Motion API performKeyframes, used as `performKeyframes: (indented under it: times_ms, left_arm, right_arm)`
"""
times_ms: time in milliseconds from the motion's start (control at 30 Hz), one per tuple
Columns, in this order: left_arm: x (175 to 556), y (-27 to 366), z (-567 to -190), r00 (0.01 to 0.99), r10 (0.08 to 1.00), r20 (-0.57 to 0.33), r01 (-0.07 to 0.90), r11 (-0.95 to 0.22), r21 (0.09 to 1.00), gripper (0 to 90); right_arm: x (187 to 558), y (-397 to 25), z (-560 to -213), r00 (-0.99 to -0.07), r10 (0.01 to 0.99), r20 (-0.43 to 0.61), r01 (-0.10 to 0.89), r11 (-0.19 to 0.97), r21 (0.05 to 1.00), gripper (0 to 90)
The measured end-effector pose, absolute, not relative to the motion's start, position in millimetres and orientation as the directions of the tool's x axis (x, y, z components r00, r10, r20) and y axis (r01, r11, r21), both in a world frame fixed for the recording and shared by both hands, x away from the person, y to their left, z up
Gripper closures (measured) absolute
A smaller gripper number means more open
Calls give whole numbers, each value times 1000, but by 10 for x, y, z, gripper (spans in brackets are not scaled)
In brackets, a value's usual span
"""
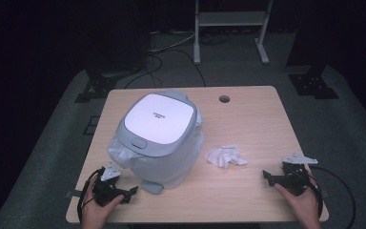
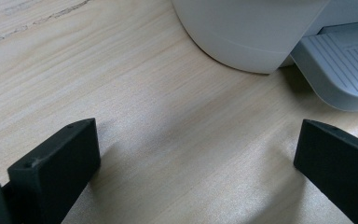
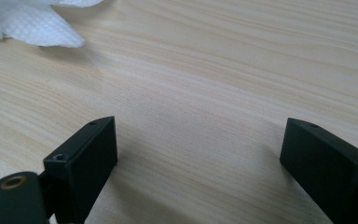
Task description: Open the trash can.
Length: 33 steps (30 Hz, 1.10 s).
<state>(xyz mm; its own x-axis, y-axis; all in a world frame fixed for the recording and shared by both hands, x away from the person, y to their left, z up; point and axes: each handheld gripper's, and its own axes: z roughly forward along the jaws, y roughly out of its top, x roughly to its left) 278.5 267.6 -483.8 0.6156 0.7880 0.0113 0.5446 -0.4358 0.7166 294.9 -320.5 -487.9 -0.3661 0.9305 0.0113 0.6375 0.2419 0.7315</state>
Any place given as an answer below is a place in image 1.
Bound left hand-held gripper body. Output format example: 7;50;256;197
91;162;124;207

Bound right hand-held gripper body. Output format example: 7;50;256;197
280;153;319;197

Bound white tissue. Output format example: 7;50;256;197
203;143;250;170

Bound grey white pedal trash can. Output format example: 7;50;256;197
107;90;205;196

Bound person's left hand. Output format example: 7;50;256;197
81;178;125;222

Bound person's right hand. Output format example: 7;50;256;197
274;177;320;224

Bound translucent white plastic bin liner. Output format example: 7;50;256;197
107;109;205;189

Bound dark floor socket plate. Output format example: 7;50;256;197
82;115;101;136

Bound black stand base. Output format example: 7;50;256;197
287;65;340;100
73;71;119;104

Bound white metal stand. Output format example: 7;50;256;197
193;0;275;66

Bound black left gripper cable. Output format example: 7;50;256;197
76;167;105;223

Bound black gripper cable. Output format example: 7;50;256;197
307;166;357;229
76;167;105;223

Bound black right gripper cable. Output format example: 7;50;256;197
307;166;357;229

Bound black floor cable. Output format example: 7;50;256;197
123;47;208;90

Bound white floor cable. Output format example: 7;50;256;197
148;29;198;53

